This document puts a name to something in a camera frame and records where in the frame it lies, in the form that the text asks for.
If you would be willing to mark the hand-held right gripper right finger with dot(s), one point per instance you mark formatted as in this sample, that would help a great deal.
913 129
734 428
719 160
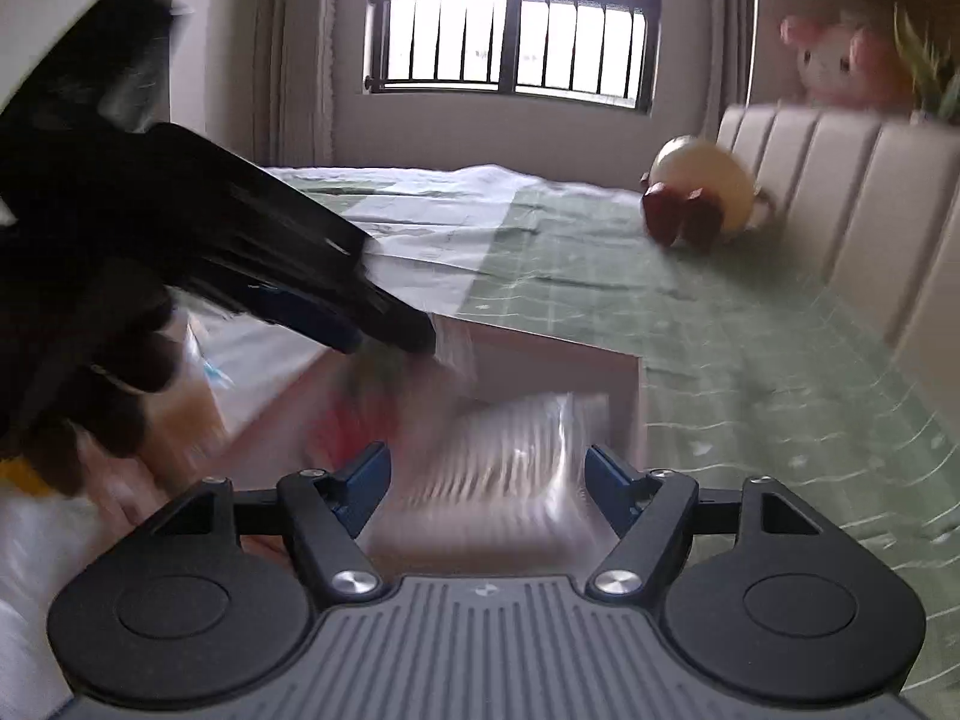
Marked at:
606 480

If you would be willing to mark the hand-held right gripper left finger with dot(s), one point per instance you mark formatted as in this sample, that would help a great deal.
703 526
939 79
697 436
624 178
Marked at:
367 476

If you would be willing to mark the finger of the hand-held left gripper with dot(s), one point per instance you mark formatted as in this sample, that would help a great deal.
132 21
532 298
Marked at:
315 322
352 270

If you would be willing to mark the red strawberry plush toy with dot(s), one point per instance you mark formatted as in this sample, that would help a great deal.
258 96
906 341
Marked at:
364 405

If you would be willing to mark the pinkish brown cardboard box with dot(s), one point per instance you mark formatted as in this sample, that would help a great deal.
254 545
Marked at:
555 371

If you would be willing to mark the person's left hand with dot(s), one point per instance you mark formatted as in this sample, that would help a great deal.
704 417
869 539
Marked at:
97 390

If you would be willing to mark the clear plastic bag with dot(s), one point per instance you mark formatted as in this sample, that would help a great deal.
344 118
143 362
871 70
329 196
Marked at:
495 465

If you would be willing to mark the green and white bed sheet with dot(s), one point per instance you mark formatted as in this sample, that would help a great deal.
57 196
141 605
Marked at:
675 315

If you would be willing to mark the beige curtain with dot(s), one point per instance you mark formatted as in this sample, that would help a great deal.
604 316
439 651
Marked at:
307 45
731 22

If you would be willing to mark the black window railing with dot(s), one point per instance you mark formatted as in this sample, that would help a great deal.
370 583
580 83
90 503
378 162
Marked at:
517 37

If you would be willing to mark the large window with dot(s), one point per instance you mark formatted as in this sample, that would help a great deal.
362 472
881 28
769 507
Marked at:
510 7

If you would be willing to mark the cream plush toy red feet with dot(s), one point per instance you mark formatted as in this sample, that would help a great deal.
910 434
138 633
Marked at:
701 184

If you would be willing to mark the pink plush toy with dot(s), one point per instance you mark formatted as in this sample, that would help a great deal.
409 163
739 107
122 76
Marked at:
840 64

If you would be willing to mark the green leafy plant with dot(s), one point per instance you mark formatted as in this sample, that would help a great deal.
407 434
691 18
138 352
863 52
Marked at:
926 67

